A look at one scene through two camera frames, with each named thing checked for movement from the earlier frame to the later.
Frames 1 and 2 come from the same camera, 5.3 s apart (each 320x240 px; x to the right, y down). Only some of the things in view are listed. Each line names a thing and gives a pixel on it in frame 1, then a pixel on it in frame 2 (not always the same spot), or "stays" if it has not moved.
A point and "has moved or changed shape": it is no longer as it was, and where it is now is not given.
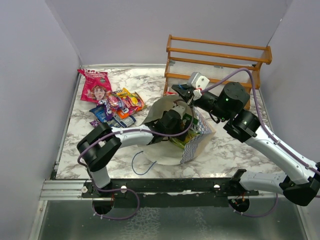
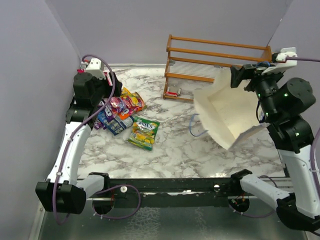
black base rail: [169, 193] stays
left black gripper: [178, 126] -> [105, 82]
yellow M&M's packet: [123, 93] stays
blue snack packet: [99, 114] stays
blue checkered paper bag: [179, 131] has moved or changed shape
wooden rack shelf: [233, 64] stays
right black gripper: [184, 91] -> [246, 71]
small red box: [170, 93] stays
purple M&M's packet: [94, 123] stays
